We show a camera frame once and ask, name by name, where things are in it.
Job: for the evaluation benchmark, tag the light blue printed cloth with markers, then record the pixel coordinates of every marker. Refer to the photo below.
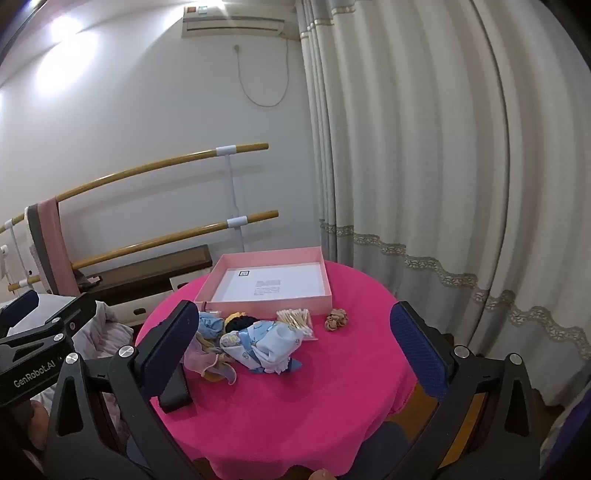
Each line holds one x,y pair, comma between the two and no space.
263,346

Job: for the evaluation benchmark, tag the person's left hand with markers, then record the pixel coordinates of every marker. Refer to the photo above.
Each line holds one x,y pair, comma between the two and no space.
39,420

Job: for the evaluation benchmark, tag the bag of cotton swabs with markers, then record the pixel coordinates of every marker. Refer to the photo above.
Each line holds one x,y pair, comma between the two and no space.
298,323

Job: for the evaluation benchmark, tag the pastel organza bow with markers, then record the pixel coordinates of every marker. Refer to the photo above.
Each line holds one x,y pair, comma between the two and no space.
203,361

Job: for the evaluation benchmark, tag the grey pink quilt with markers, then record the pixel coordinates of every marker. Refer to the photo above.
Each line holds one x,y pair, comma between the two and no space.
107,334

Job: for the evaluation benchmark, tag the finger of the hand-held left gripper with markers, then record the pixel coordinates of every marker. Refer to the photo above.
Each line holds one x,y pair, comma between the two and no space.
76,314
21,304

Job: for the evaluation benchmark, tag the cream lace-trimmed curtain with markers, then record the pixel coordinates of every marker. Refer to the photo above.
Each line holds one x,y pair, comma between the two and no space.
438,161

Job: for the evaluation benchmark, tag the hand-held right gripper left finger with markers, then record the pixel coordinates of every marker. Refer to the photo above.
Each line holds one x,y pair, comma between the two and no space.
168,342

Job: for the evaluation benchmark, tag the navy knitted scrunchie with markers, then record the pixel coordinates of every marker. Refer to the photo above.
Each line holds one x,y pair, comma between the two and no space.
240,324

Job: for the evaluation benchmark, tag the pink and grey mat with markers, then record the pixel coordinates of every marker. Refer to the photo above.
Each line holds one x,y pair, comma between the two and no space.
48,244

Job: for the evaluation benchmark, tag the pink shallow cardboard box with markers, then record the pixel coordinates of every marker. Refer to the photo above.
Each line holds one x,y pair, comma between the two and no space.
272,307

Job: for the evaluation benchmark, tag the black glasses case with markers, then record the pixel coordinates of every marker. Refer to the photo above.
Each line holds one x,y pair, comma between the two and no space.
174,392

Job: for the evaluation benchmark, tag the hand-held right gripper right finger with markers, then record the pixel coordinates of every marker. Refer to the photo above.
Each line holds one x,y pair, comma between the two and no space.
418,351

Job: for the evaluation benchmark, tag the yellow crochet fish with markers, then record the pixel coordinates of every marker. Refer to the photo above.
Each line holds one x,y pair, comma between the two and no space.
233,316

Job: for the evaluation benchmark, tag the white barre post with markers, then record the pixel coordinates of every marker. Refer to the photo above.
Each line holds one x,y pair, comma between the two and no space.
232,184

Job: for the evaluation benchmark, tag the purple cloth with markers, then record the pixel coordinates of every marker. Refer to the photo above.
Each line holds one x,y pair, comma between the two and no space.
575,429

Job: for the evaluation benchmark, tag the round pink table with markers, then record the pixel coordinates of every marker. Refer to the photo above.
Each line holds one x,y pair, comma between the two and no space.
300,397

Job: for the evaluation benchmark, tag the beige scrunchie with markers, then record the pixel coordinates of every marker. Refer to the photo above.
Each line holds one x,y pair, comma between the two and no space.
337,320

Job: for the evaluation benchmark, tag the white drawer cabinet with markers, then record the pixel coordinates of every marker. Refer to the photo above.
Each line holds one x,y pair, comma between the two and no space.
138,311

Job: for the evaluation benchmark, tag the short wooden barre rail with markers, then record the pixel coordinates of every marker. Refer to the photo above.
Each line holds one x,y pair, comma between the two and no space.
184,233

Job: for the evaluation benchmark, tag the white air conditioner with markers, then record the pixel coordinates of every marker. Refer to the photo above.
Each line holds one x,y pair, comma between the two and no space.
231,21

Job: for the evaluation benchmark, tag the light blue sock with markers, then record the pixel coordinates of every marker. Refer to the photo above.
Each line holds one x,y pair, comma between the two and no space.
210,325

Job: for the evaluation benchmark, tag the long wooden barre rail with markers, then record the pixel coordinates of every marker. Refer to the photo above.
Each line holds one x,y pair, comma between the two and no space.
138,167

